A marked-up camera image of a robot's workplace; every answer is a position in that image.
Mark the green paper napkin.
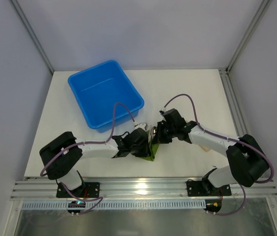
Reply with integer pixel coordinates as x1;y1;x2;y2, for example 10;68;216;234
139;130;159;162

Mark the silver spoon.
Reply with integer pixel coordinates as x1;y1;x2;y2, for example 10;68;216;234
150;126;157;135

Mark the beige cutlery tray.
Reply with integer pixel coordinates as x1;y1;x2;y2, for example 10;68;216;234
200;146;211;152

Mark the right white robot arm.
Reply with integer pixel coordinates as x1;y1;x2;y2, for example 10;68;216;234
152;109;270;195

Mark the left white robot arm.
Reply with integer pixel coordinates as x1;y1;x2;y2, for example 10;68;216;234
39;127;151;198

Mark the blue plastic bin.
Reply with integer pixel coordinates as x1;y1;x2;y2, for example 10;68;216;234
68;60;144;133

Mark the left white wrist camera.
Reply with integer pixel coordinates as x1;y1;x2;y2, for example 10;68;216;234
133;122;148;131

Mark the aluminium front rail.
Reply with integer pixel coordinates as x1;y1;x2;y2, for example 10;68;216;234
10;177;277;200

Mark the right aluminium side rail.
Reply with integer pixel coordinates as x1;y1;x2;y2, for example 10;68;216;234
218;68;248;136

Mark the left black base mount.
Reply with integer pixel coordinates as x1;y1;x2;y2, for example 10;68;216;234
56;182;100;199

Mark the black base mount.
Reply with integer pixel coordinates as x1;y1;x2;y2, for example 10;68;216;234
56;182;100;199
186;179;232;197

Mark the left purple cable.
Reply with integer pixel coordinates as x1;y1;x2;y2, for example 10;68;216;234
39;102;137;214

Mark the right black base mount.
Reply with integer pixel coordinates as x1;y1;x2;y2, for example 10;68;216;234
186;179;232;197

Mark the white slotted cable duct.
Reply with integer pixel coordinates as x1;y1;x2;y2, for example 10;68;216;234
21;199;206;210

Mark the right aluminium frame post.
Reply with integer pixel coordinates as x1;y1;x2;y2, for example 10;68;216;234
225;0;273;74

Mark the aluminium frame post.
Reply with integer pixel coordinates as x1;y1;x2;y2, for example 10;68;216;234
225;0;273;74
9;0;55;75

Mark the left aluminium frame post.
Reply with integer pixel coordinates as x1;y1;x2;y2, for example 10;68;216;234
9;0;55;75

